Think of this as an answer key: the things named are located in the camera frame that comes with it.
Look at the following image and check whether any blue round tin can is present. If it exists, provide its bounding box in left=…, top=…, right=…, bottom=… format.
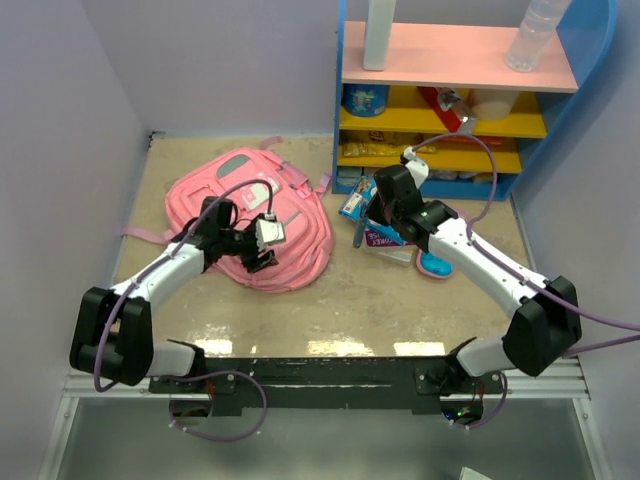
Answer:
left=342, top=83, right=390, bottom=118

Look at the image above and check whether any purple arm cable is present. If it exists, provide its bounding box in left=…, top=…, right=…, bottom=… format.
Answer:
left=92, top=178, right=281, bottom=442
left=409, top=132, right=640, bottom=431

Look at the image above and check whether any red snack box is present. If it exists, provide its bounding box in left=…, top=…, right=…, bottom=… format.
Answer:
left=417, top=86, right=477, bottom=134

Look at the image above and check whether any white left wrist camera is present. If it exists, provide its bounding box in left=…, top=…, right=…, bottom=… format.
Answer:
left=255, top=213, right=286, bottom=251

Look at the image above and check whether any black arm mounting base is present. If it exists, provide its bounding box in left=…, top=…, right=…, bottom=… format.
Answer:
left=149, top=356, right=503, bottom=416

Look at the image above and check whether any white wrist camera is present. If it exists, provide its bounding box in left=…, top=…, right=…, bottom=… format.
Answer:
left=255, top=213, right=286, bottom=251
left=401, top=146, right=430, bottom=188

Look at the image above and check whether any red flat package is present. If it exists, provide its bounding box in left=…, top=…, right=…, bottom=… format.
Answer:
left=436, top=135, right=515, bottom=152

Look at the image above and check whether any pink pencil case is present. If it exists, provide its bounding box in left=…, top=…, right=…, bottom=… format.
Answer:
left=415, top=247, right=455, bottom=280

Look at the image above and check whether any blue illustrated book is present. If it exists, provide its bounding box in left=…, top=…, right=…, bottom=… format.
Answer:
left=338, top=176, right=377, bottom=221

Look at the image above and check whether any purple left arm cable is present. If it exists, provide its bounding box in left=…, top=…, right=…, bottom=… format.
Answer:
left=92, top=178, right=281, bottom=442

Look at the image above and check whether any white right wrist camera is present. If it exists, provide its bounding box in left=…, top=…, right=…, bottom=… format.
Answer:
left=401, top=146, right=430, bottom=188

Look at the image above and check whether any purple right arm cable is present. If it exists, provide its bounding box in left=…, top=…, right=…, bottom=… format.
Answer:
left=409, top=132, right=640, bottom=431

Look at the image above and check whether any white tall bottle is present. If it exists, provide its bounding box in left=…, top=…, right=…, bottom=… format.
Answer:
left=363, top=0, right=396, bottom=71

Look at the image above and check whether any pink student backpack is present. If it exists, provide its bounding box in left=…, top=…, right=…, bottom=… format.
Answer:
left=123, top=137, right=335, bottom=293

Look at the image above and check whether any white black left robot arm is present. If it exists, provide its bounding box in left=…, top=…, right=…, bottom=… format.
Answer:
left=69, top=197, right=285, bottom=392

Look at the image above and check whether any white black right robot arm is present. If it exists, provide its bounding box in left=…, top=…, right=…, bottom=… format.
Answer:
left=367, top=161, right=582, bottom=393

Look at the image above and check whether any blue wooden shelf unit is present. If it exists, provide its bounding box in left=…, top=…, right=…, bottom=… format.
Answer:
left=333, top=1, right=617, bottom=200

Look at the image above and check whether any yellow chips bag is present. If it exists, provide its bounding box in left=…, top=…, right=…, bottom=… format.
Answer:
left=340, top=130, right=429, bottom=158

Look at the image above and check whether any clear plastic water bottle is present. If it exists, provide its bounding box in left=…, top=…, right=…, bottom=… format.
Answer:
left=505, top=0, right=572, bottom=73

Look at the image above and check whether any white plastic cup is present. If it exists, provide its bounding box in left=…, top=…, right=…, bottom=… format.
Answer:
left=467, top=89, right=520, bottom=121

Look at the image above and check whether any purple book underneath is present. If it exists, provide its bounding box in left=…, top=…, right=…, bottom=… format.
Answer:
left=362, top=228, right=416, bottom=267

